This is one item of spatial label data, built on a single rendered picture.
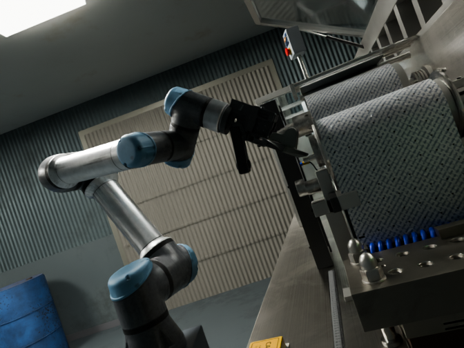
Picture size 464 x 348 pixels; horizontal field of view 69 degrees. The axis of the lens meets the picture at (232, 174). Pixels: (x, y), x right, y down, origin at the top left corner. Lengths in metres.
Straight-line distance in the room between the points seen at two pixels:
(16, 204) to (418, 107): 4.82
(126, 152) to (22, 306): 3.75
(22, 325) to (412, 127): 4.18
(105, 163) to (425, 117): 0.68
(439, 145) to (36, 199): 4.65
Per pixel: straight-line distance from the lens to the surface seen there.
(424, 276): 0.58
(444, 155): 0.75
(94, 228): 4.61
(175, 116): 0.84
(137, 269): 0.88
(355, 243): 0.67
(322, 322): 0.81
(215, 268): 4.22
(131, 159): 0.74
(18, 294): 4.40
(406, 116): 0.74
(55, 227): 4.86
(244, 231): 4.08
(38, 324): 4.46
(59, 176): 0.99
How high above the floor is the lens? 1.25
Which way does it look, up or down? 1 degrees up
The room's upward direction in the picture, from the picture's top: 19 degrees counter-clockwise
